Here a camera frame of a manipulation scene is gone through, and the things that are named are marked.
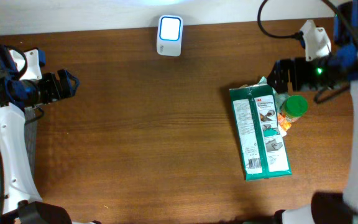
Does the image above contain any white barcode scanner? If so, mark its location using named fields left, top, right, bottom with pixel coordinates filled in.
left=156, top=15, right=183, bottom=57

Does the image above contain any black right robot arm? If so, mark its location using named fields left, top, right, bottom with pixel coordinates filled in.
left=255, top=1, right=358, bottom=223

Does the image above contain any orange tissue pack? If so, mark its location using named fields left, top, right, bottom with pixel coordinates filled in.
left=277, top=113, right=291, bottom=132

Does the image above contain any white cream tube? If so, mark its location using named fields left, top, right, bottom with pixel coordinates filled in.
left=279, top=129, right=287, bottom=137

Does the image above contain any green wipes packet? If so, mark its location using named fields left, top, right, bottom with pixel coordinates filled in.
left=229, top=84, right=292, bottom=181

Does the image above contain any green lid seasoning jar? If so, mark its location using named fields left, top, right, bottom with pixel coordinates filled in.
left=281, top=95, right=309, bottom=123

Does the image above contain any teal tissue pack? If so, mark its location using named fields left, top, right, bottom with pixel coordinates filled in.
left=258, top=77, right=290, bottom=113

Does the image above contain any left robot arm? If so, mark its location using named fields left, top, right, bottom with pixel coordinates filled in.
left=0, top=44, right=80, bottom=223

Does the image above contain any grey plastic mesh basket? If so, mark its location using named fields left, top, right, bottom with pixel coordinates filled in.
left=24, top=121, right=37, bottom=177

